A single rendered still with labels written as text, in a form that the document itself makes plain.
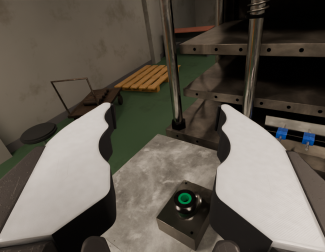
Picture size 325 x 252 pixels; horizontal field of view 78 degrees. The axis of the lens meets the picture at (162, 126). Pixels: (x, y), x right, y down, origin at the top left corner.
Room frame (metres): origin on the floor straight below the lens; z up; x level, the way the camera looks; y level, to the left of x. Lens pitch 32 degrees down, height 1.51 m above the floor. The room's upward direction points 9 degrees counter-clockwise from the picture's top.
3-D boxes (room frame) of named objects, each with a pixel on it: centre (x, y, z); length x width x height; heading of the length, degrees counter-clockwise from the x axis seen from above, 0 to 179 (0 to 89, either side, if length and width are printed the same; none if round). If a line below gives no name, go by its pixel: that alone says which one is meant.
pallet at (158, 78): (4.34, 0.10, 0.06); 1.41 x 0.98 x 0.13; 148
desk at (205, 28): (6.03, -1.14, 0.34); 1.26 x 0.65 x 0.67; 58
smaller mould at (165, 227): (0.46, -0.05, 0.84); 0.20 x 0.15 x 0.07; 140
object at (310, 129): (0.92, -0.77, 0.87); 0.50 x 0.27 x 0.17; 140
